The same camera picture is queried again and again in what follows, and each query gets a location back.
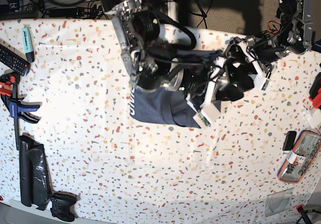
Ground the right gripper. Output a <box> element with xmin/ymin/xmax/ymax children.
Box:
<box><xmin>160</xmin><ymin>63</ymin><xmax>244</xmax><ymax>108</ymax></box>

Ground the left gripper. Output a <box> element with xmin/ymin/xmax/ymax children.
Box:
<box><xmin>214</xmin><ymin>37</ymin><xmax>261</xmax><ymax>92</ymax></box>

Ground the blue grey T-shirt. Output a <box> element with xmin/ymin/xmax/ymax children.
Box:
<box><xmin>130</xmin><ymin>49</ymin><xmax>220</xmax><ymax>129</ymax></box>

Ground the red black clamp right edge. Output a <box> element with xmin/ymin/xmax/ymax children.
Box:
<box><xmin>309</xmin><ymin>72</ymin><xmax>321</xmax><ymax>109</ymax></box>

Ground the small black box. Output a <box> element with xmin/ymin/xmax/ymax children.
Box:
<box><xmin>282</xmin><ymin>131</ymin><xmax>297</xmax><ymax>151</ymax></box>

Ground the white plastic connector piece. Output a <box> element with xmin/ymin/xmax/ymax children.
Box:
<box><xmin>303</xmin><ymin>106</ymin><xmax>321</xmax><ymax>129</ymax></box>

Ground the white metal table leg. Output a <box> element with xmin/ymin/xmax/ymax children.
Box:
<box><xmin>167</xmin><ymin>1</ymin><xmax>178</xmax><ymax>22</ymax></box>

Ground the striped transparent pencil case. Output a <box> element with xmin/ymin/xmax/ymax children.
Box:
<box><xmin>277</xmin><ymin>130</ymin><xmax>320</xmax><ymax>183</ymax></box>

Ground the clear plastic sheet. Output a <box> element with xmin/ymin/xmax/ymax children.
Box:
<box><xmin>264</xmin><ymin>188</ymin><xmax>293</xmax><ymax>217</ymax></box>

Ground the red black clamp bottom right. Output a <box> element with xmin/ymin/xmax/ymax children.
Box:
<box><xmin>296</xmin><ymin>205</ymin><xmax>312</xmax><ymax>224</ymax></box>

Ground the black game controller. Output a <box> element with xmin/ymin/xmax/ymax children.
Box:
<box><xmin>50</xmin><ymin>193</ymin><xmax>77</xmax><ymax>222</ymax></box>

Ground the mint green highlighter pen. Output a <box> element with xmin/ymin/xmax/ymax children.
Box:
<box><xmin>22</xmin><ymin>27</ymin><xmax>35</xmax><ymax>63</ymax></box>

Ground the black TV remote control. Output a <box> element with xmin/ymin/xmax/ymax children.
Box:
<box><xmin>0</xmin><ymin>44</ymin><xmax>31</xmax><ymax>76</ymax></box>

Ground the black plastic bag roll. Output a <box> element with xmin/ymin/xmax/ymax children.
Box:
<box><xmin>19</xmin><ymin>135</ymin><xmax>52</xmax><ymax>211</ymax></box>

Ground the blue black bar clamp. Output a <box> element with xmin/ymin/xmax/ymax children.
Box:
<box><xmin>1</xmin><ymin>72</ymin><xmax>40</xmax><ymax>150</ymax></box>

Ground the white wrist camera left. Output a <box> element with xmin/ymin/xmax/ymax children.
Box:
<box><xmin>246</xmin><ymin>53</ymin><xmax>274</xmax><ymax>91</ymax></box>

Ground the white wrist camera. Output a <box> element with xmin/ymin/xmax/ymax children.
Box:
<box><xmin>186</xmin><ymin>81</ymin><xmax>221</xmax><ymax>129</ymax></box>
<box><xmin>246</xmin><ymin>53</ymin><xmax>274</xmax><ymax>91</ymax></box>

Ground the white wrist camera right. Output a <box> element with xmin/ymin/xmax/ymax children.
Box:
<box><xmin>186</xmin><ymin>81</ymin><xmax>221</xmax><ymax>129</ymax></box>

